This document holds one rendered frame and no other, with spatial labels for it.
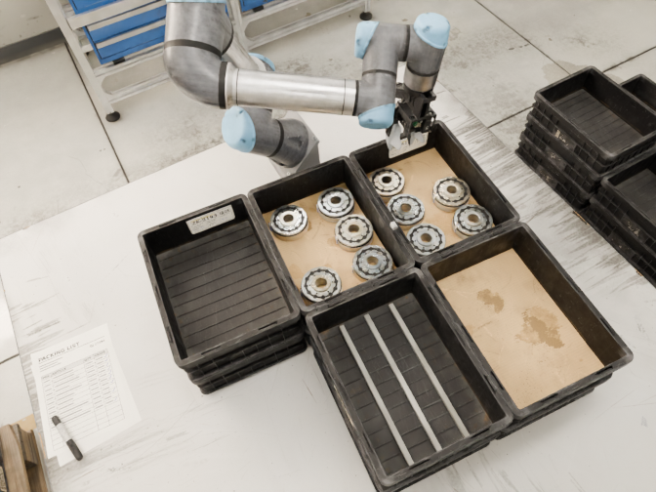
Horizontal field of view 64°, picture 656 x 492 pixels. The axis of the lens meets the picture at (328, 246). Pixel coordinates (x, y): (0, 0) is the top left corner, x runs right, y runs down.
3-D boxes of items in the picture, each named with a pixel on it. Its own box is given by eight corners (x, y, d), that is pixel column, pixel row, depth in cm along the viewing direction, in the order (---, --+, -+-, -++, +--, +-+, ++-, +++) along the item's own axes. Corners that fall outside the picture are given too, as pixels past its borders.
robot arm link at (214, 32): (238, 116, 157) (151, 45, 103) (241, 66, 157) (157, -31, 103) (277, 117, 155) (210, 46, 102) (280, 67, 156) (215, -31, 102)
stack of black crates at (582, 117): (506, 169, 240) (533, 92, 202) (556, 143, 246) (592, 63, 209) (568, 230, 220) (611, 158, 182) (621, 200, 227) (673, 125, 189)
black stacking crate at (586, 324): (414, 288, 135) (419, 266, 125) (512, 245, 140) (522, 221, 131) (504, 432, 115) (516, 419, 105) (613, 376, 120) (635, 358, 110)
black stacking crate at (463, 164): (348, 181, 155) (347, 154, 146) (434, 146, 161) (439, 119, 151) (414, 287, 135) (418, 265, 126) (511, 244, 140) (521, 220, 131)
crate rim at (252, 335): (139, 237, 136) (135, 232, 134) (246, 196, 142) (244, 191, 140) (179, 372, 116) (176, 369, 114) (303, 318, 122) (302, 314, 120)
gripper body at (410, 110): (405, 141, 126) (415, 100, 116) (389, 118, 130) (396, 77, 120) (432, 133, 128) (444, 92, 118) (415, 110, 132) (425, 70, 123)
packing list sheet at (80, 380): (23, 358, 142) (22, 357, 142) (105, 318, 147) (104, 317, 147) (51, 471, 126) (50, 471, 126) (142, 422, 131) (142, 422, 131)
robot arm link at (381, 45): (354, 66, 107) (407, 71, 108) (358, 13, 107) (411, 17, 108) (351, 79, 115) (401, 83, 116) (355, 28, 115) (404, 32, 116)
